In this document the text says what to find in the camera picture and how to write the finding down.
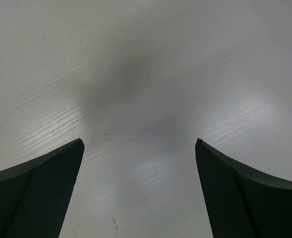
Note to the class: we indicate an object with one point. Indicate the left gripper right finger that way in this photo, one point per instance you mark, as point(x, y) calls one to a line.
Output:
point(242, 202)

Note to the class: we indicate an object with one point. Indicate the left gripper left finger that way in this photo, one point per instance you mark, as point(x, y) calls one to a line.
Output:
point(35, 195)

